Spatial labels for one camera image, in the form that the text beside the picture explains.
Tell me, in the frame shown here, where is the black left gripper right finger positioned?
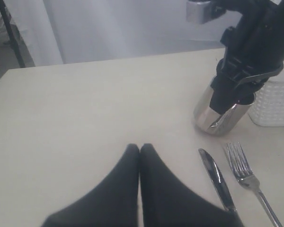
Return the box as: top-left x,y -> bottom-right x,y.
140,143 -> 243,227

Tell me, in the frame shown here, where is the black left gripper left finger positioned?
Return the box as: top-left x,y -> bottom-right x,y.
43,144 -> 140,227

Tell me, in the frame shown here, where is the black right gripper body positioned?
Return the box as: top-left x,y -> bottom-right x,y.
215,0 -> 284,87

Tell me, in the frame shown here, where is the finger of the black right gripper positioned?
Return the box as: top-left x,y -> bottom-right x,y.
209,75 -> 237,115
236,81 -> 265,104

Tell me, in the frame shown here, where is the silver foil packet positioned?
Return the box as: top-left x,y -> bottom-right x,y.
193,86 -> 256,136

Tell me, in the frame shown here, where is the white perforated plastic basket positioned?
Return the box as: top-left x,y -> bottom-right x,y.
248,69 -> 284,127

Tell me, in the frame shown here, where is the silver metal table knife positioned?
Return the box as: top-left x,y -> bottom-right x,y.
198,148 -> 237,214

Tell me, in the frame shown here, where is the silver metal fork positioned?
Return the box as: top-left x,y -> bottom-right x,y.
223,142 -> 282,227

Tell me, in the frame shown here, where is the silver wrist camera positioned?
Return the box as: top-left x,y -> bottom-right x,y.
186,0 -> 225,25

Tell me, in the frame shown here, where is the black metal frame leg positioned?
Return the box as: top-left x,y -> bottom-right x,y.
0,0 -> 26,68

